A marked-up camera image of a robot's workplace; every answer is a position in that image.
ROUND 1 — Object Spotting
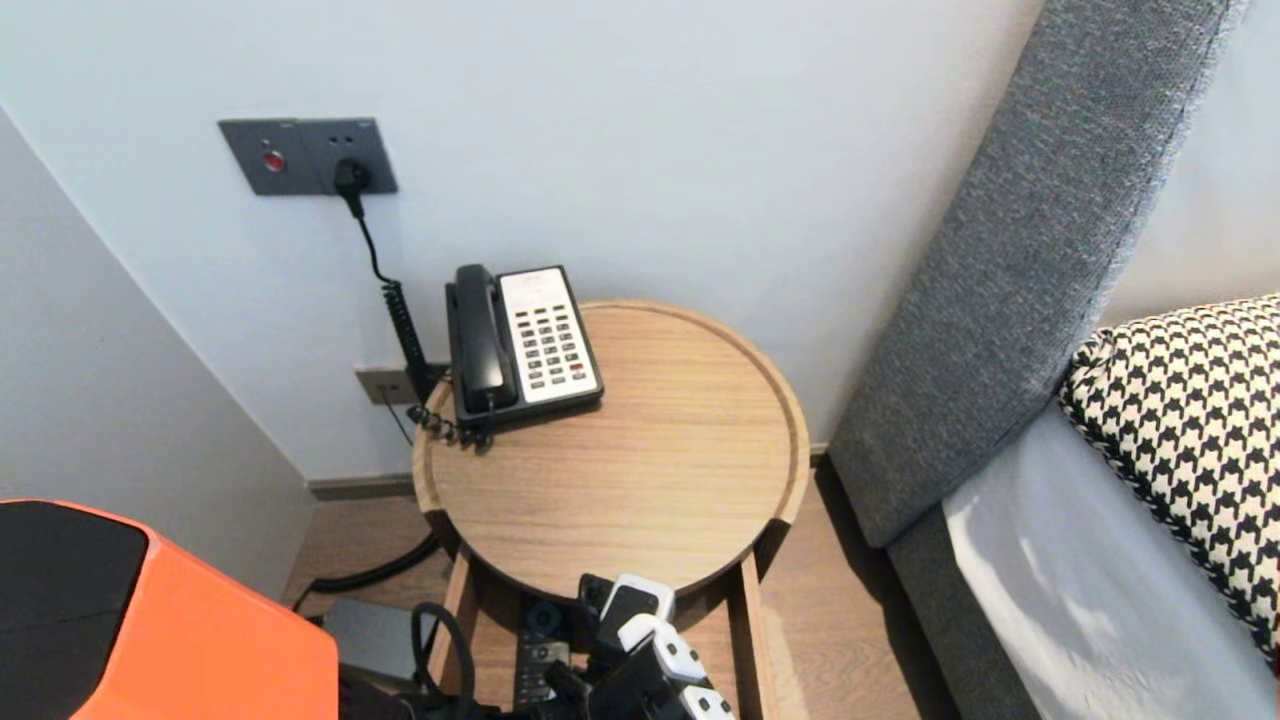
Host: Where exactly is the black TV remote control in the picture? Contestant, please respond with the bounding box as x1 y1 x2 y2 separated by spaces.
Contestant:
512 598 573 713

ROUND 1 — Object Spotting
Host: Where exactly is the wooden table drawer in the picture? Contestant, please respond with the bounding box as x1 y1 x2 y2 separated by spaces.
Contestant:
428 545 781 720

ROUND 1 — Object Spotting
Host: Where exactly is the round wooden side table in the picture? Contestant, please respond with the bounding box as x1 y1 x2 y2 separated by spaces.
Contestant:
412 298 811 606

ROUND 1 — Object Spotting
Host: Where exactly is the grey power adapter box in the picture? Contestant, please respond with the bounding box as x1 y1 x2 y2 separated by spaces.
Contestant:
322 598 441 681

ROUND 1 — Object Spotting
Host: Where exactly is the black telephone base white keypad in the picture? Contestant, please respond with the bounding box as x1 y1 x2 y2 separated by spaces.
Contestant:
446 264 606 433

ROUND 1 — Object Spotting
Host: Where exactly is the black telephone handset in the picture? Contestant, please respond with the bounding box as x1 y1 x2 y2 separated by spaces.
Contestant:
453 263 521 415

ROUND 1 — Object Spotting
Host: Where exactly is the grey fabric bed base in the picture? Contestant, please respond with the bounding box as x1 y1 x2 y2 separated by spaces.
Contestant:
886 505 1043 720

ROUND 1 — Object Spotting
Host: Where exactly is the black power plug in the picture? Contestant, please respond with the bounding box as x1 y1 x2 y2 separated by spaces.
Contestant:
332 158 373 219

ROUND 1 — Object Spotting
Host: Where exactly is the grey fabric headboard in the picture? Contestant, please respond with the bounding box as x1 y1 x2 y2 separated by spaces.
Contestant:
827 0 1253 551

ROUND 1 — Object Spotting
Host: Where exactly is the black white houndstooth pillow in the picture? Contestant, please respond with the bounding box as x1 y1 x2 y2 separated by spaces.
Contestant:
1057 294 1280 683

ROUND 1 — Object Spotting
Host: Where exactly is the thick smooth black arm cable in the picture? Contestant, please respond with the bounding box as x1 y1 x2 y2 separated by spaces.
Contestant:
412 600 477 720

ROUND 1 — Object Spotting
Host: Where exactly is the black coiled handset cord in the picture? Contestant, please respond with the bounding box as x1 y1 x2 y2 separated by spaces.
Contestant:
407 385 498 449

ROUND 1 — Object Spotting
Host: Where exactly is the small bronze wall outlet plate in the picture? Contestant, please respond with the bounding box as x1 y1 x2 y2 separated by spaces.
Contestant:
355 366 423 408

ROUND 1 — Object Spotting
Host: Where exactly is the black power cable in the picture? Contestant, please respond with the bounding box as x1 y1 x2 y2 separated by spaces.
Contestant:
292 200 449 613

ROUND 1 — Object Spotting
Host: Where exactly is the grey wall socket panel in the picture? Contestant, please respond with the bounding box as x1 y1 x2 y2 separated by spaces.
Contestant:
298 117 399 195

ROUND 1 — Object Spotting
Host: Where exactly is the grey switch panel red button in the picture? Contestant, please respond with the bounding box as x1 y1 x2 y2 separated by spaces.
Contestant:
218 118 306 196

